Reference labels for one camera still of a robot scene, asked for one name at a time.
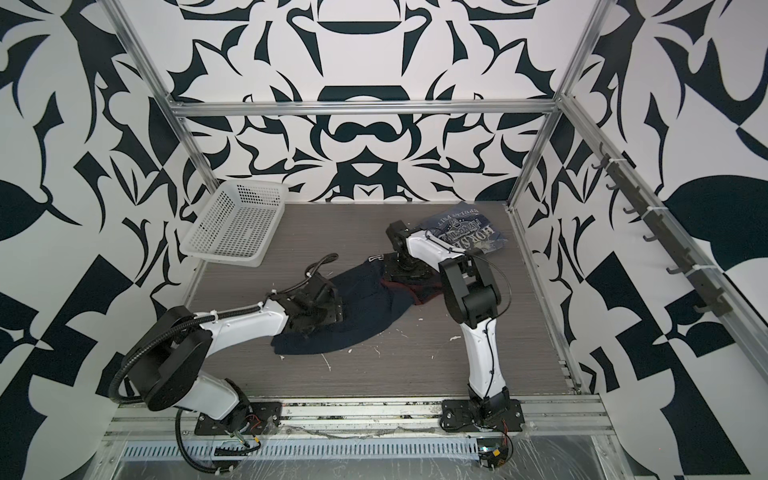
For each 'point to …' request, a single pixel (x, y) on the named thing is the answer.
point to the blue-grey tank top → (462, 225)
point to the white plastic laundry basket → (238, 223)
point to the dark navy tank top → (374, 310)
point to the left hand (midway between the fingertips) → (337, 310)
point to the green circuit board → (492, 452)
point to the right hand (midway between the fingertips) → (403, 275)
